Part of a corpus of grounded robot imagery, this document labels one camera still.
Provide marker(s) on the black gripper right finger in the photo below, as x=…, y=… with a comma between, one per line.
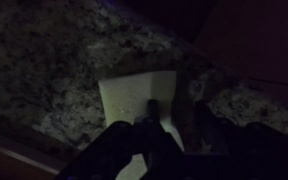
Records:
x=250, y=153

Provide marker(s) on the pale yellow sponge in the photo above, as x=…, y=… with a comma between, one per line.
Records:
x=127, y=96

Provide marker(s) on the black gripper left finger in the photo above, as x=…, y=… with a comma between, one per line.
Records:
x=127, y=150

